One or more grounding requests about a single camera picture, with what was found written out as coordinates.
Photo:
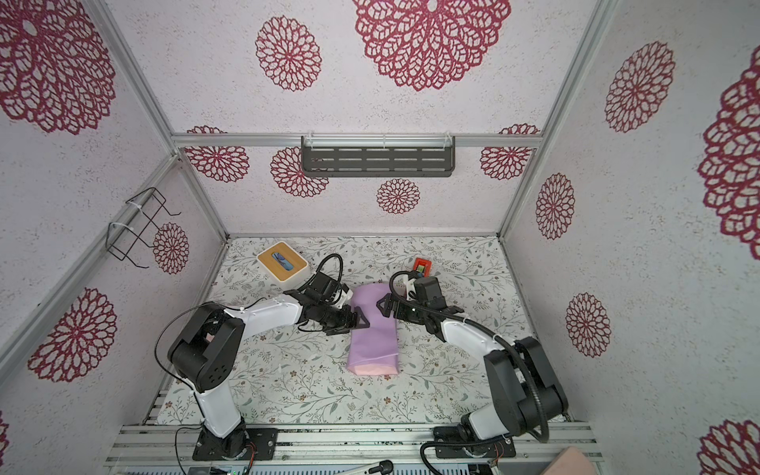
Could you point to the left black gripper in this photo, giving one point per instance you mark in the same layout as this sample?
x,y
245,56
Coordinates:
x,y
346,325

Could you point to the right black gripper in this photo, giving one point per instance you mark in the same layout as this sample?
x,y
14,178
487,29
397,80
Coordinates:
x,y
401,307

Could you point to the pink wrapping paper sheet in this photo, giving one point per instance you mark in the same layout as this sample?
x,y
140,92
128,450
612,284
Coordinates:
x,y
373,351

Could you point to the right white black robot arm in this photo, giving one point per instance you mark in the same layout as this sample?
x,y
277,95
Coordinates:
x,y
525,393

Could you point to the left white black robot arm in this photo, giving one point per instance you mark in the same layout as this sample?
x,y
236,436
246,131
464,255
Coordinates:
x,y
204,352

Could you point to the white box with wooden lid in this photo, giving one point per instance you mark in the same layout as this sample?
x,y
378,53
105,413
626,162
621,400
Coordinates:
x,y
285,280

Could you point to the red tape dispenser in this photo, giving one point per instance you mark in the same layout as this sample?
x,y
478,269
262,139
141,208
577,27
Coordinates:
x,y
422,266

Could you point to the blue item on wooden lid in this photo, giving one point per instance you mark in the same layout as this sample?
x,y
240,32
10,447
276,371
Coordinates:
x,y
283,262

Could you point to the pink object bottom right corner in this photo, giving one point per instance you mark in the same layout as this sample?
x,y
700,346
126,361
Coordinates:
x,y
571,461

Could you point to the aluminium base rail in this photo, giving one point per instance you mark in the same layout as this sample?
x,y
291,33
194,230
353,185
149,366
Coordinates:
x,y
179,449

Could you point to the black knob handle front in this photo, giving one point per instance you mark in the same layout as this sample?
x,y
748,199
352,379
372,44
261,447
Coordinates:
x,y
383,467

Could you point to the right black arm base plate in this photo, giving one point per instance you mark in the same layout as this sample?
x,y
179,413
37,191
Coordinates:
x,y
452,442

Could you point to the grey slotted wall shelf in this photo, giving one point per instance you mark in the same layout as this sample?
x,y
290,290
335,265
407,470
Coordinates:
x,y
378,157

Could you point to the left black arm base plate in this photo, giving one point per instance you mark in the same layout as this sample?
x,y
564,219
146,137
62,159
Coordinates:
x,y
241,444

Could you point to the black wire wall rack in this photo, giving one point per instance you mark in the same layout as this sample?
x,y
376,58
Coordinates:
x,y
122,237

